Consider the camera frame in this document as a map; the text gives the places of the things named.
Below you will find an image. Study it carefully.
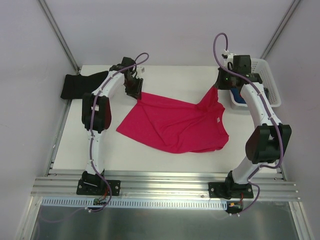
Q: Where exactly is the white slotted cable duct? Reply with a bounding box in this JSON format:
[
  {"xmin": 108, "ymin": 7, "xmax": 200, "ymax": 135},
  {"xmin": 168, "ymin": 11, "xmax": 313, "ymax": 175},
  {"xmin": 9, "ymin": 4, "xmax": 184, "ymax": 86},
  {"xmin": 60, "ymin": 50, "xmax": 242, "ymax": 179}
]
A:
[{"xmin": 41, "ymin": 197, "xmax": 227, "ymax": 211}]

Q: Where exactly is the left table edge rail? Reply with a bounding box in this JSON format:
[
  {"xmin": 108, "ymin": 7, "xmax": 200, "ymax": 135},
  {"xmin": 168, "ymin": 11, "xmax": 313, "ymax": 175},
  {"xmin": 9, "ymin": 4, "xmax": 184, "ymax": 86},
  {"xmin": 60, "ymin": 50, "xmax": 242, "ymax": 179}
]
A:
[{"xmin": 44, "ymin": 100, "xmax": 72, "ymax": 177}]

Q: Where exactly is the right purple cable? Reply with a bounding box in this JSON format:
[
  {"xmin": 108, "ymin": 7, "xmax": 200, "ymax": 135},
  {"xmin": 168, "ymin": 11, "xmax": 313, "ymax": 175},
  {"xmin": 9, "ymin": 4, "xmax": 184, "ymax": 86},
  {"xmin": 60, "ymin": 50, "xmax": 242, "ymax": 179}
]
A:
[{"xmin": 212, "ymin": 32, "xmax": 286, "ymax": 218}]

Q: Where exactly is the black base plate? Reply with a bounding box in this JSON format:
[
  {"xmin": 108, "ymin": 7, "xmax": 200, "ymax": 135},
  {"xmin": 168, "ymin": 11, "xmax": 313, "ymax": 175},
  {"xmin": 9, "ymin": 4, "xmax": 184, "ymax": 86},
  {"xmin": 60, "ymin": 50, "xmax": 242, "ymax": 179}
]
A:
[
  {"xmin": 208, "ymin": 182, "xmax": 254, "ymax": 200},
  {"xmin": 76, "ymin": 178, "xmax": 121, "ymax": 196}
]

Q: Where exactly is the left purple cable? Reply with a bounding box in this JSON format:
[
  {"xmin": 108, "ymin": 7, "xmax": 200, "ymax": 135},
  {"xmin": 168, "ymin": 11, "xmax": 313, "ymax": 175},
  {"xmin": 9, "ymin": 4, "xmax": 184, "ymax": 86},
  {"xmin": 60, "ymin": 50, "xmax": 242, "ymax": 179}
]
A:
[{"xmin": 87, "ymin": 52, "xmax": 150, "ymax": 214}]

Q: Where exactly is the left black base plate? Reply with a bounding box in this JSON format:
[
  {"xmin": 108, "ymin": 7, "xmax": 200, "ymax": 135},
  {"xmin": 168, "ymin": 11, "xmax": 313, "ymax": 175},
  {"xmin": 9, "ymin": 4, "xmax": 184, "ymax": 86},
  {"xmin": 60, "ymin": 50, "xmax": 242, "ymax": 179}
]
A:
[{"xmin": 76, "ymin": 178, "xmax": 121, "ymax": 196}]

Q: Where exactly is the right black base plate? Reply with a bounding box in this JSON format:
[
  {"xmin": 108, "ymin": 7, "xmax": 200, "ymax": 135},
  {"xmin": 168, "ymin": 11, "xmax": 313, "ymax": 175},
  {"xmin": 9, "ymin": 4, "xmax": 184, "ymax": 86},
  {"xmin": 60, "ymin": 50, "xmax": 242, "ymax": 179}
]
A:
[{"xmin": 208, "ymin": 182, "xmax": 254, "ymax": 200}]

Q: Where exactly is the right corner aluminium profile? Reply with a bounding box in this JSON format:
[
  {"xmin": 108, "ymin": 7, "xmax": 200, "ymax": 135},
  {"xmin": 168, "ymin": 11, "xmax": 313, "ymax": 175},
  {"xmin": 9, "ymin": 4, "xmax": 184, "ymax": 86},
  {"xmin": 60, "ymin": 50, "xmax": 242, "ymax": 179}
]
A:
[{"xmin": 260, "ymin": 0, "xmax": 303, "ymax": 60}]

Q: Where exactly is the grey t shirt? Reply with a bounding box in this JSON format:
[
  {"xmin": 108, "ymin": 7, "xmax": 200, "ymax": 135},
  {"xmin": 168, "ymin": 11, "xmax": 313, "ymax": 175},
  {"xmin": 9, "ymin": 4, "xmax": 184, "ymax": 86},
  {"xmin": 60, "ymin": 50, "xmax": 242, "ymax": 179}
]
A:
[{"xmin": 263, "ymin": 87, "xmax": 270, "ymax": 100}]

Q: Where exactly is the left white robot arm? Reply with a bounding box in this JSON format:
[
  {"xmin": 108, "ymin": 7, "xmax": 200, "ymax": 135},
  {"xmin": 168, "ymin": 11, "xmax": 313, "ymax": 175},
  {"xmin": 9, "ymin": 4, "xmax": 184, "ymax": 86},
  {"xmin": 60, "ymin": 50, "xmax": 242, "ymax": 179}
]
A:
[{"xmin": 81, "ymin": 57, "xmax": 143, "ymax": 194}]

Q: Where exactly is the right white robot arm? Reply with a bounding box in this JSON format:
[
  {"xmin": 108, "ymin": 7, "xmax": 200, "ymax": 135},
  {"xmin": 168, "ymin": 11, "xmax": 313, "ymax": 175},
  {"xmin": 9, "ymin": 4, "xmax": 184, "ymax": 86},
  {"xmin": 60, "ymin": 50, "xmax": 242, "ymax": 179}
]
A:
[{"xmin": 214, "ymin": 51, "xmax": 292, "ymax": 198}]

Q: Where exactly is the pink t shirt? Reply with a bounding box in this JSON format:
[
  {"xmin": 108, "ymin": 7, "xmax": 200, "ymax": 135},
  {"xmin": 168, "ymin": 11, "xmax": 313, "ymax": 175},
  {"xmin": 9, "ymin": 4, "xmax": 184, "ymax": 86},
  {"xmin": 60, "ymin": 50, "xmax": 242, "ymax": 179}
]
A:
[{"xmin": 116, "ymin": 87, "xmax": 229, "ymax": 154}]

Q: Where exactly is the white plastic basket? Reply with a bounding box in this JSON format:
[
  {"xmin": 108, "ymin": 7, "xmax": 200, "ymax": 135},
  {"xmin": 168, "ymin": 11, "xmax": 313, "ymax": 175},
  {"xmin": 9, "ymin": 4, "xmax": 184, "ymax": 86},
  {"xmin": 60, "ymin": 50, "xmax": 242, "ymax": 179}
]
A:
[{"xmin": 228, "ymin": 57, "xmax": 282, "ymax": 112}]

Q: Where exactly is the black folded t shirt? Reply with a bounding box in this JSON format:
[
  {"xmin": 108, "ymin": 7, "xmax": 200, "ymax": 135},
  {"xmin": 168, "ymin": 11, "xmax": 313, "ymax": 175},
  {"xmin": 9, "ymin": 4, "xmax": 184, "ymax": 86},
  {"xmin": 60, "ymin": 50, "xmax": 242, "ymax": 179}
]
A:
[{"xmin": 60, "ymin": 71, "xmax": 109, "ymax": 100}]

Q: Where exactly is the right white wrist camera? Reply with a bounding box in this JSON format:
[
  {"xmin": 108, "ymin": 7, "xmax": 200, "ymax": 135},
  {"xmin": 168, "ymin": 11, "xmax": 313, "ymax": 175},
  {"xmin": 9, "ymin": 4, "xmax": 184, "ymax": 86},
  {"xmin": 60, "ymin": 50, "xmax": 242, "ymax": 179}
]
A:
[{"xmin": 221, "ymin": 50, "xmax": 236, "ymax": 71}]

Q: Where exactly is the left corner aluminium profile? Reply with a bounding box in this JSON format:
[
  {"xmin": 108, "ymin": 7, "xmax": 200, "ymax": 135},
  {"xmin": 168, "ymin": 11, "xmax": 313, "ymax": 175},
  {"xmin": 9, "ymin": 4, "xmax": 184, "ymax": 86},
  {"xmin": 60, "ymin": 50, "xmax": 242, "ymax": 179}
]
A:
[{"xmin": 36, "ymin": 0, "xmax": 81, "ymax": 73}]

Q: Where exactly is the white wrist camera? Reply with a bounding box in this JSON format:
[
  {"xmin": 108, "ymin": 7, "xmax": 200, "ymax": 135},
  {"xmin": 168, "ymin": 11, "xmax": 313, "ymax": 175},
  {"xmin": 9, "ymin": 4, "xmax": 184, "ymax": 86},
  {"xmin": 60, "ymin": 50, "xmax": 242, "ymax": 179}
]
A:
[
  {"xmin": 137, "ymin": 66, "xmax": 145, "ymax": 75},
  {"xmin": 221, "ymin": 50, "xmax": 236, "ymax": 71}
]

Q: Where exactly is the blue t shirt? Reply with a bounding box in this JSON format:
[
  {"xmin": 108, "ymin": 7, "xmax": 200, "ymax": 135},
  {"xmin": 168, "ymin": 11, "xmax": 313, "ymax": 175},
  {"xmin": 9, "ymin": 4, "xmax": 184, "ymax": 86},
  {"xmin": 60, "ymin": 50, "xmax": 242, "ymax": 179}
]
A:
[{"xmin": 230, "ymin": 88, "xmax": 246, "ymax": 104}]

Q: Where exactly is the corner aluminium profile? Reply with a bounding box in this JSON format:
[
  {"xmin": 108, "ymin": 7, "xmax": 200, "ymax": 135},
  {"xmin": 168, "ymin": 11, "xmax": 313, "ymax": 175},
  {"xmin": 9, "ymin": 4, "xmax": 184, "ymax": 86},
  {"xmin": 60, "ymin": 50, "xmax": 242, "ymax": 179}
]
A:
[
  {"xmin": 260, "ymin": 0, "xmax": 303, "ymax": 60},
  {"xmin": 36, "ymin": 0, "xmax": 81, "ymax": 73}
]

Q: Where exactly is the aluminium mounting rail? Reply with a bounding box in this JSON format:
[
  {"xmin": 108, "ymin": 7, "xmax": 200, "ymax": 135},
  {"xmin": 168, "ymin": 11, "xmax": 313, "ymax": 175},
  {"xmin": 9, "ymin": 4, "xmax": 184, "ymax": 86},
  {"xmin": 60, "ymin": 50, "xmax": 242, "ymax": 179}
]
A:
[{"xmin": 31, "ymin": 169, "xmax": 302, "ymax": 202}]

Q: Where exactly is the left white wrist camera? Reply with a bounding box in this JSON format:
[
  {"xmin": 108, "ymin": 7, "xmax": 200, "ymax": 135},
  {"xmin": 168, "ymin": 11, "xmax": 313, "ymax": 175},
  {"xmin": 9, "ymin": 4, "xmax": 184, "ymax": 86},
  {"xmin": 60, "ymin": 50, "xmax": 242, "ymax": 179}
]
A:
[{"xmin": 137, "ymin": 66, "xmax": 145, "ymax": 75}]

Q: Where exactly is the purple cable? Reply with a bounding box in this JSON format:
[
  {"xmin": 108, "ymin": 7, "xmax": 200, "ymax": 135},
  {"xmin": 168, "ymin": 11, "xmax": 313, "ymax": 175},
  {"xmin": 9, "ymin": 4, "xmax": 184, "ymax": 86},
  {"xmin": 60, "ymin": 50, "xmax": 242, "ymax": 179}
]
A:
[
  {"xmin": 212, "ymin": 32, "xmax": 286, "ymax": 218},
  {"xmin": 87, "ymin": 52, "xmax": 150, "ymax": 214}
]

